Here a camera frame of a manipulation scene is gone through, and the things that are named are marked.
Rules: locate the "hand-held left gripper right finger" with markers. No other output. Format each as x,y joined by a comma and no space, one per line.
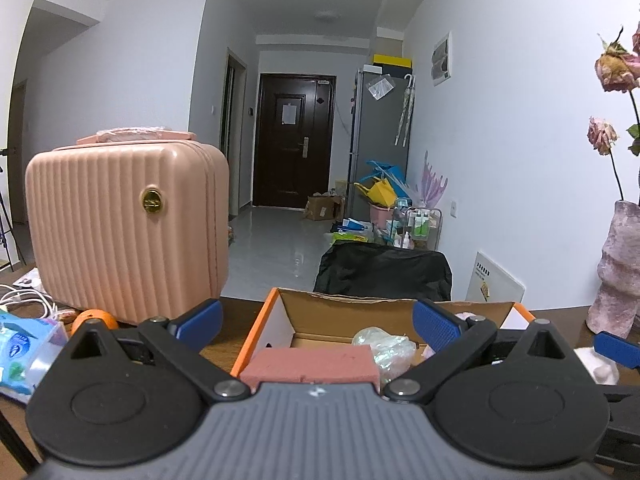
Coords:
437,327

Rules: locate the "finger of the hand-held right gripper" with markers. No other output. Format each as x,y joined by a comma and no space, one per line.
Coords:
625,394
620,351

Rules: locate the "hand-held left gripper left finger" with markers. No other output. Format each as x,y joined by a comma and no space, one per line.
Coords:
200,324

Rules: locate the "white soft lump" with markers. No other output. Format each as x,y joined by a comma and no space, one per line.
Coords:
595,367

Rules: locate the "orange-edged cardboard box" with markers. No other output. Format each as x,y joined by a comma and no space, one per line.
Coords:
340,315

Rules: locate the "pink sponge block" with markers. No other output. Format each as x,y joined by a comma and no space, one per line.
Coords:
310,365

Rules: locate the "clear plastic bag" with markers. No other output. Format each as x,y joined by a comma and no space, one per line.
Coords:
385,350

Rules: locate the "white leaning board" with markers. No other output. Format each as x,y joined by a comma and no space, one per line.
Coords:
495,280

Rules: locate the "pink textured vase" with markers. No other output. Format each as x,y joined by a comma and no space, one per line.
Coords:
617,270

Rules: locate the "metal trolley cart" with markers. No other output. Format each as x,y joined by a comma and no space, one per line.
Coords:
417,225

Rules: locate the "orange fruit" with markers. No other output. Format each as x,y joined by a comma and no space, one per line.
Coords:
92,317

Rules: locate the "pink ribbed suitcase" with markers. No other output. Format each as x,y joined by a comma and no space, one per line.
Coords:
125,240

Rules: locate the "pink bucket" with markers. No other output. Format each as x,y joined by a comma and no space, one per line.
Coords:
381,216

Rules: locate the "green yellow package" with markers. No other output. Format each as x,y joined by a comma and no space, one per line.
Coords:
350,234

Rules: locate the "pink wing decoration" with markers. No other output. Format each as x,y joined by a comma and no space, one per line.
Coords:
434,180

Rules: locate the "blue plastic stool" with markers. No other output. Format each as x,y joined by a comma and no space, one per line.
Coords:
387,172

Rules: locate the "brown floor cardboard box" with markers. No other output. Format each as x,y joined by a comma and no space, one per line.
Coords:
322,208

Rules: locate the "dark brown door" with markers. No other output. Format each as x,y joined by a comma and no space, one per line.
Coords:
272,170

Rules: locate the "blue wet wipes pack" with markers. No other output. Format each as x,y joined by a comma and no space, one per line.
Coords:
20,350

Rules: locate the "grey refrigerator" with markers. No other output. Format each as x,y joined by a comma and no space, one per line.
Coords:
380,135

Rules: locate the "folded white umbrella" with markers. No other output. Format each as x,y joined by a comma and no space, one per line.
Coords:
405,110

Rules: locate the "black tripod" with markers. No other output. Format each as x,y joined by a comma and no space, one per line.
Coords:
5,220

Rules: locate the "white paper notice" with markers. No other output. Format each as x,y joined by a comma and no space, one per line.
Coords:
289,113

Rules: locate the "clear plastic packet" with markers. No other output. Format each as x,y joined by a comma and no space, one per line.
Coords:
381,88

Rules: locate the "yellow black box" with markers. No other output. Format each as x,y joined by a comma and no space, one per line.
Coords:
393,60

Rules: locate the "yellowish dried rose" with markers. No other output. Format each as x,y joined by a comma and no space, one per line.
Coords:
612,67

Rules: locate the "dark pink dried rose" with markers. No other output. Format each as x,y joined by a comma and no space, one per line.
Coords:
637,40

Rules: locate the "white wall outlet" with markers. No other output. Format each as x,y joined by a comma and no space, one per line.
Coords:
453,209

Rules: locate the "white wall panel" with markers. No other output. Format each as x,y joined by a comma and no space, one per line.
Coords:
441,58

